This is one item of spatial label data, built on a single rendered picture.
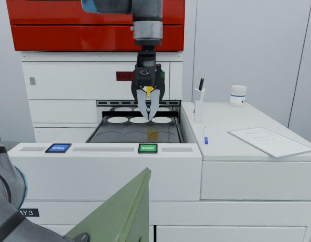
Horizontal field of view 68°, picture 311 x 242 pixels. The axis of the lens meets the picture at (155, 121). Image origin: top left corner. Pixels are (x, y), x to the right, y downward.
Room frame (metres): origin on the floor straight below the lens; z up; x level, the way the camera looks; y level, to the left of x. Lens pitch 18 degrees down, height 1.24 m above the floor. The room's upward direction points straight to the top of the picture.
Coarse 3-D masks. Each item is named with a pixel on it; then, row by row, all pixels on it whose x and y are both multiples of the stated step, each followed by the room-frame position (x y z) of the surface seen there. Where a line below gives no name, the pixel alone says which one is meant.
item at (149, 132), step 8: (128, 120) 1.07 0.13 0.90; (104, 128) 0.96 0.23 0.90; (112, 128) 0.96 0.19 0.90; (120, 128) 0.96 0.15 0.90; (128, 128) 0.96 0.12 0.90; (136, 128) 0.96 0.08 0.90; (144, 128) 0.96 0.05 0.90; (152, 128) 0.96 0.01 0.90; (160, 128) 0.96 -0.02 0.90; (168, 128) 0.96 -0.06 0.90; (176, 128) 0.95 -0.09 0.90; (96, 136) 0.86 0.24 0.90; (104, 136) 0.86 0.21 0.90; (112, 136) 0.86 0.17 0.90; (120, 136) 0.86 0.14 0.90; (128, 136) 0.86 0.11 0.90; (136, 136) 0.86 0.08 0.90; (144, 136) 0.86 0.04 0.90; (152, 136) 0.86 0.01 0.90; (160, 136) 0.86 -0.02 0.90; (168, 136) 0.86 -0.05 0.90; (176, 136) 0.86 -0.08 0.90
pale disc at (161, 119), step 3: (156, 117) 1.12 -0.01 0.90; (159, 117) 1.12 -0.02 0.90; (162, 117) 1.12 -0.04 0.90; (165, 117) 1.12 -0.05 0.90; (153, 120) 1.07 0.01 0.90; (156, 120) 1.07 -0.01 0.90; (159, 120) 1.07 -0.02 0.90; (162, 120) 1.07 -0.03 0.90; (165, 120) 1.07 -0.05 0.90; (168, 120) 1.07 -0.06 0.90; (171, 120) 1.07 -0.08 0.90
